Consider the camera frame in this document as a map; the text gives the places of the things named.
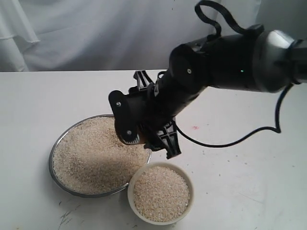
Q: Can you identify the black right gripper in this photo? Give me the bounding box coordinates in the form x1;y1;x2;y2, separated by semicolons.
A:
126;70;181;159

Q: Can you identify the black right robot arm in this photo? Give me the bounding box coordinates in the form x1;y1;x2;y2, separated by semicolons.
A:
109;30;307;159

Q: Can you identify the white ceramic rice bowl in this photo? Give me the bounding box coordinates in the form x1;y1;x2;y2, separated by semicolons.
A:
127;162;194;226

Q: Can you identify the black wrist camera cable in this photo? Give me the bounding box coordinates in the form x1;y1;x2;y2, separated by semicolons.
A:
176;82;295;147

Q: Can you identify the white fabric backdrop curtain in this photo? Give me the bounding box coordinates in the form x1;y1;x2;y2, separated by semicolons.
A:
0;0;307;72

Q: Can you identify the brown wooden cup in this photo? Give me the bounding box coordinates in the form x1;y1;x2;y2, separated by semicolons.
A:
114;121;151;146

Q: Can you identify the round steel rice tray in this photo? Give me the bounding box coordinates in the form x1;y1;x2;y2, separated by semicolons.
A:
48;115;152;198

